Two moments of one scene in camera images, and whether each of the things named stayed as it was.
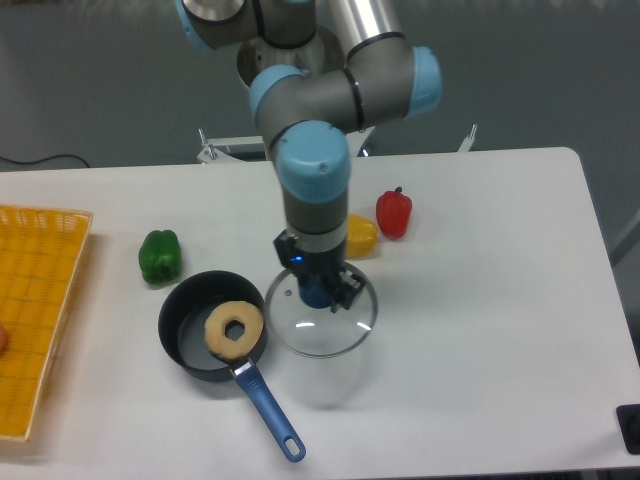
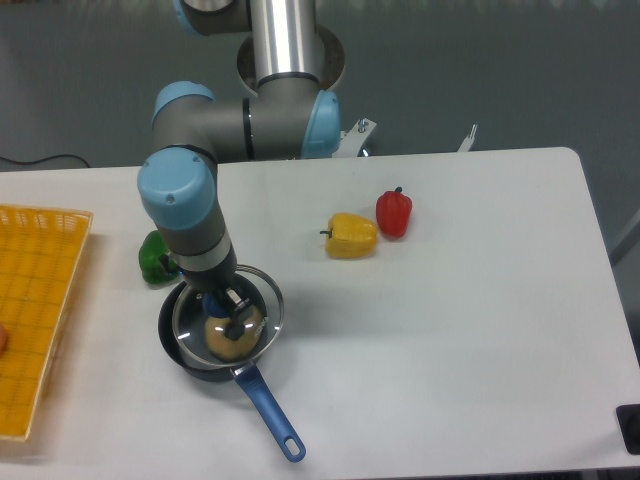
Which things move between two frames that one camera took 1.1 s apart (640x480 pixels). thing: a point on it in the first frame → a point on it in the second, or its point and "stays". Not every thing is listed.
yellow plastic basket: [40, 250] stays
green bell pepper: [160, 256] stays
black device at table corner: [628, 416] stays
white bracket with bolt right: [465, 146] stays
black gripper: [308, 264] → [217, 281]
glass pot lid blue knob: [301, 320] → [199, 320]
